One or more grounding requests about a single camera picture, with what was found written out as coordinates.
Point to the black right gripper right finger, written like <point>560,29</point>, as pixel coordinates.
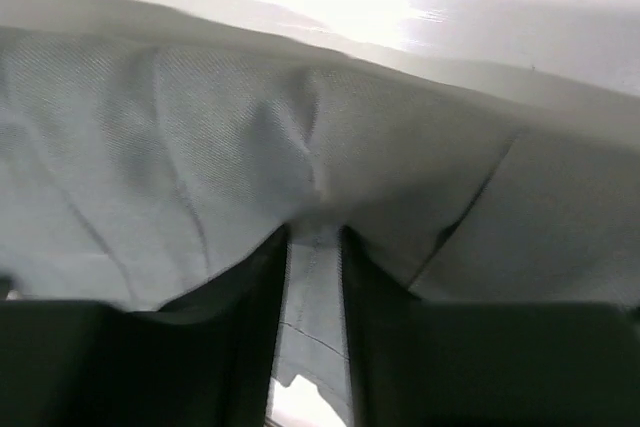
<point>414,362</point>

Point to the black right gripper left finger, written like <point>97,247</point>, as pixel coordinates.
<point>203,359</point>

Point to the grey pleated skirt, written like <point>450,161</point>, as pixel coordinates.
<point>146,150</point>

